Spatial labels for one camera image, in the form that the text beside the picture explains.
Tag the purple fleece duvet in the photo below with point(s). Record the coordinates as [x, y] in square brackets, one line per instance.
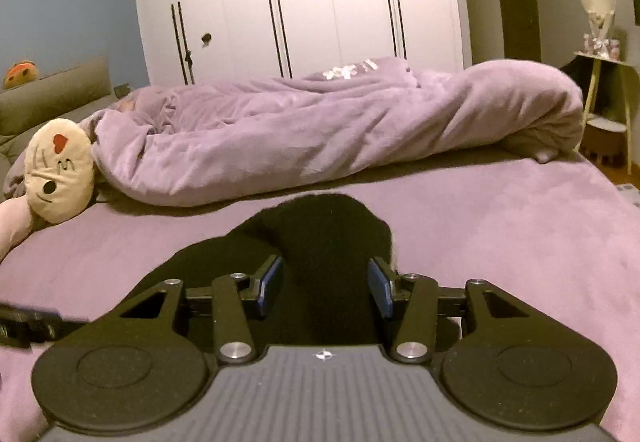
[325, 137]

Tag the cream wrapped bouquet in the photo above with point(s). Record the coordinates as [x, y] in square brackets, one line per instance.
[597, 17]

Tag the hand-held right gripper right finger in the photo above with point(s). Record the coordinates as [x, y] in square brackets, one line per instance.
[378, 288]

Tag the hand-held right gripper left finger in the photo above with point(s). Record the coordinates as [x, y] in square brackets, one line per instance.
[270, 286]

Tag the orange plush toy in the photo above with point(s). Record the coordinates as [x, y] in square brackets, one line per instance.
[20, 76]

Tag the brown basket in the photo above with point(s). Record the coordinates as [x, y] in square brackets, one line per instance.
[602, 144]

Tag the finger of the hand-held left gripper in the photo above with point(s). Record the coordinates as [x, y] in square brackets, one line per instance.
[30, 324]

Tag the purple bed sheet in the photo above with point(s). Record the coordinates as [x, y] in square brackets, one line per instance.
[500, 232]

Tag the black garment with white stripe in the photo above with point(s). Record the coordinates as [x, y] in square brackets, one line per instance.
[320, 242]

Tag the round yellow emoji pillow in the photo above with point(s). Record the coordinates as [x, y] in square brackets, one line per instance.
[55, 182]

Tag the pale yellow side table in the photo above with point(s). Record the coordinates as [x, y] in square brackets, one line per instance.
[600, 59]

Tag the long pink plush pillow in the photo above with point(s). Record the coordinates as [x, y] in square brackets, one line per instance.
[12, 227]

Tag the olive upholstered headboard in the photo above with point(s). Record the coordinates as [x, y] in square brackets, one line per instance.
[55, 97]

